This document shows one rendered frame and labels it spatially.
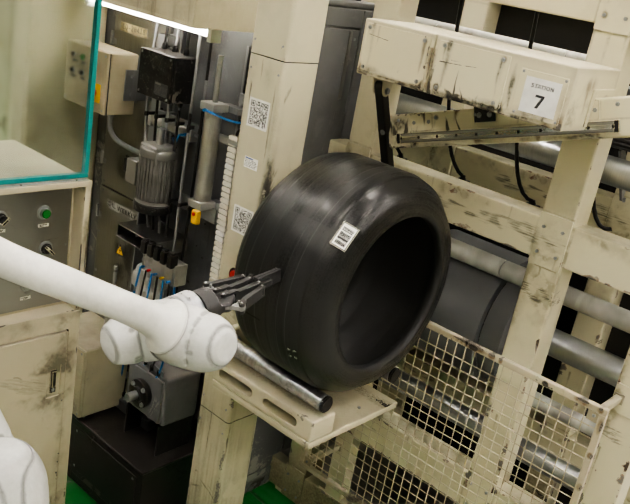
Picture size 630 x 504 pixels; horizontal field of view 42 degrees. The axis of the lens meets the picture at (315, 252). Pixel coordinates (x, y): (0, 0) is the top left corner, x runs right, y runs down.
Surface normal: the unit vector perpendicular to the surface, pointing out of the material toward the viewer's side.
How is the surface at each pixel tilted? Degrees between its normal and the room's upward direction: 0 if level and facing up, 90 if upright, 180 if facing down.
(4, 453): 3
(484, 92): 90
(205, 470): 90
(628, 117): 90
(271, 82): 90
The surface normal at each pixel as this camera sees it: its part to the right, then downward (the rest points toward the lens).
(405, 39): -0.66, 0.15
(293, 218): -0.43, -0.44
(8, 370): 0.73, 0.35
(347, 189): -0.17, -0.74
